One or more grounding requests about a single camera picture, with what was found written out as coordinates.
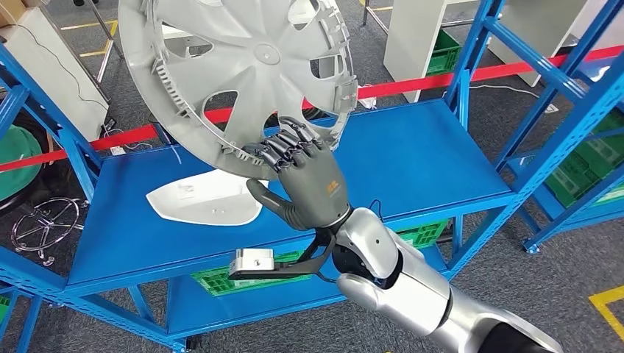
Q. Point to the white curved plastic panel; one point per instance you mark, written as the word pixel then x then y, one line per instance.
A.
pixel 205 200

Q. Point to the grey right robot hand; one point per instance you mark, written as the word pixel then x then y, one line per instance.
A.
pixel 312 185

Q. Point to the red barrier belt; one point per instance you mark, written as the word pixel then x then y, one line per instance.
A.
pixel 414 84

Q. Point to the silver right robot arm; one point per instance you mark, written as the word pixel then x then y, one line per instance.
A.
pixel 414 292

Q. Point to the white table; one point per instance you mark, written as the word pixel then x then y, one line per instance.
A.
pixel 187 46

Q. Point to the silver wheel hubcap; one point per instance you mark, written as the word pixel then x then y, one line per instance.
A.
pixel 244 73

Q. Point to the cardboard box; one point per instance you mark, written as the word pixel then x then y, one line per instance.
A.
pixel 14 10

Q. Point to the person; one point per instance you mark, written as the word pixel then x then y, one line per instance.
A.
pixel 19 161

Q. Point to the chrome metal frame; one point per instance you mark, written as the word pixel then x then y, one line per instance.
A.
pixel 105 39

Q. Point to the stool with chrome base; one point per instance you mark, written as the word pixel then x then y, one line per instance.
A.
pixel 46 226

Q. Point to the white power adapter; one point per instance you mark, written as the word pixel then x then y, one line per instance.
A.
pixel 368 100

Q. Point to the white cabinet panel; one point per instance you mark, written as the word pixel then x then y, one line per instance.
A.
pixel 414 44

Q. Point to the yellow floor tape line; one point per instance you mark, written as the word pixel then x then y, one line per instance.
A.
pixel 90 52

